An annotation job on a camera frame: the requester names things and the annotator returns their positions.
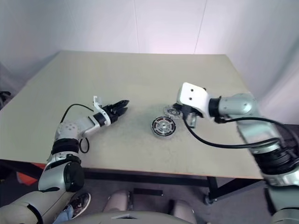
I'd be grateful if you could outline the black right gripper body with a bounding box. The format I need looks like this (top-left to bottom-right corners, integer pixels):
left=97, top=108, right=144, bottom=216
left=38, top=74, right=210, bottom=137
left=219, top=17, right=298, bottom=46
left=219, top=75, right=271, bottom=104
left=179, top=104, right=203, bottom=118

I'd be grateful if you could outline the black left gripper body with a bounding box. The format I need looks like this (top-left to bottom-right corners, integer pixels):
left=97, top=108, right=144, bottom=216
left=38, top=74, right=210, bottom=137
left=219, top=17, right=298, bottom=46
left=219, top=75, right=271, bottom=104
left=103, top=105, right=122, bottom=125

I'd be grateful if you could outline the grey finned rotor disc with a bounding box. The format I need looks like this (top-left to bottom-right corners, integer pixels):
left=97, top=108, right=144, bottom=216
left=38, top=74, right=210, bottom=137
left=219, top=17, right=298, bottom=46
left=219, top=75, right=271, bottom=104
left=163, top=105, right=182, bottom=120

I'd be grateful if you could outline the black rotor with silver spokes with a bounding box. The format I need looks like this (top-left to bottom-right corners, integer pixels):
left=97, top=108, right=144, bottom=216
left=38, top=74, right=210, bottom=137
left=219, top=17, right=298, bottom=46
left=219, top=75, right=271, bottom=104
left=151, top=115, right=176, bottom=136

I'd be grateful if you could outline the motor stator with copper coils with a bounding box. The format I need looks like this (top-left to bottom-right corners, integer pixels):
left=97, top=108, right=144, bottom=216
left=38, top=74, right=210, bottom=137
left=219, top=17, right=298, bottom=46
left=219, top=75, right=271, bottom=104
left=152, top=130, right=175, bottom=140

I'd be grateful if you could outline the black flat floor bar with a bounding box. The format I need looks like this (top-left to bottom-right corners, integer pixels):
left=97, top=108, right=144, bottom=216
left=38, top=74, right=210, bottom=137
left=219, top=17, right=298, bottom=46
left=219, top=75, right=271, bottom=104
left=133, top=188, right=163, bottom=197

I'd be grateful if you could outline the beige left robot leg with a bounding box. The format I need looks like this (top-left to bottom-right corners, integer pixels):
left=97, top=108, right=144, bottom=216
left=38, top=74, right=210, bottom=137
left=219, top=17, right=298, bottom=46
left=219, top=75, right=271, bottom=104
left=103, top=189, right=132, bottom=213

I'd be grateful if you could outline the beige robot leg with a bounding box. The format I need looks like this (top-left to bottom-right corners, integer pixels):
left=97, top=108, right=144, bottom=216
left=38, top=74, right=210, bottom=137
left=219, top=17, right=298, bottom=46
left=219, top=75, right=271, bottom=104
left=173, top=200, right=197, bottom=223
left=103, top=189, right=132, bottom=213

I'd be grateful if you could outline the beige right robot leg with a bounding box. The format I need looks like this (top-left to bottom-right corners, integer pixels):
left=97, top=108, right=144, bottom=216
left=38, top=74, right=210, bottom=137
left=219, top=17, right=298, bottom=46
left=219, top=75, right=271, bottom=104
left=173, top=200, right=197, bottom=223

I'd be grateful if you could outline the patterned dark sneaker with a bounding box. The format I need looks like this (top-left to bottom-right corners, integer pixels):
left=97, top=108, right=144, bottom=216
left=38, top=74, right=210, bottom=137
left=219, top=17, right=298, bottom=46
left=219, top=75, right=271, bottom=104
left=68, top=192, right=92, bottom=219

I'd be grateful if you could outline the grey robot torso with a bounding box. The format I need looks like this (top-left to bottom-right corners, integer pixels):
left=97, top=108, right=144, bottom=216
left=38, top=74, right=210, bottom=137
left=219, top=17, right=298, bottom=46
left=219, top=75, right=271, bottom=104
left=53, top=209, right=189, bottom=224

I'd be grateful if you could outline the red object under table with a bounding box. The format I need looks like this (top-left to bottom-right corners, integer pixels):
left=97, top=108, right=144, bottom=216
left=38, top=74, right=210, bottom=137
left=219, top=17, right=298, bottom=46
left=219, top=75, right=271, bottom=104
left=15, top=172, right=39, bottom=186

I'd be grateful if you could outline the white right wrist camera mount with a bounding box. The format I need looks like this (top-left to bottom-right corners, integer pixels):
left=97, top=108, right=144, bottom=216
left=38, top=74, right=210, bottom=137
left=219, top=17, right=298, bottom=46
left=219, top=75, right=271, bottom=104
left=176, top=82, right=212, bottom=118

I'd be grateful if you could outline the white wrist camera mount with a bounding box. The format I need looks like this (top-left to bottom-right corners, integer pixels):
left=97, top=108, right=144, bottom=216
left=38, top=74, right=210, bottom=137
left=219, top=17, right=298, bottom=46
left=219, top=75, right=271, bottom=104
left=93, top=95, right=112, bottom=127
left=176, top=82, right=212, bottom=118

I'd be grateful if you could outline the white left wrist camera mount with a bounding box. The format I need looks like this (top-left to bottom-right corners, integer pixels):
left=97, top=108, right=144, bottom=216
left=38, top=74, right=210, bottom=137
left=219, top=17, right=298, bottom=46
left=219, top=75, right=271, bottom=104
left=93, top=95, right=112, bottom=127

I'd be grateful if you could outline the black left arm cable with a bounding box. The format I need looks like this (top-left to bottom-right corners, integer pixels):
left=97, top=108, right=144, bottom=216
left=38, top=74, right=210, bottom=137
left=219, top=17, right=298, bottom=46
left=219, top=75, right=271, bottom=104
left=60, top=103, right=96, bottom=154

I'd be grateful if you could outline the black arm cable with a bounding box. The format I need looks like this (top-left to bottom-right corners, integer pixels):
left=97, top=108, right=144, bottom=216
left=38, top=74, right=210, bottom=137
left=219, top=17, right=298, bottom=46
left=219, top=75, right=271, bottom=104
left=184, top=116, right=299, bottom=164
left=60, top=103, right=96, bottom=154

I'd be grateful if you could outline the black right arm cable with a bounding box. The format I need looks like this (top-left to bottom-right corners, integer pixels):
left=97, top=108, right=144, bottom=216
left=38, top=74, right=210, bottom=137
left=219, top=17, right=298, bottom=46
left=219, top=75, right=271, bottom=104
left=184, top=116, right=299, bottom=164

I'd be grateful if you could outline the black table frame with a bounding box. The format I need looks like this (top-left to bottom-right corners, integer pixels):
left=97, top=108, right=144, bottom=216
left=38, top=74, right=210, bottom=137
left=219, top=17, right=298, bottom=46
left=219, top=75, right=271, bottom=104
left=0, top=159, right=265, bottom=204

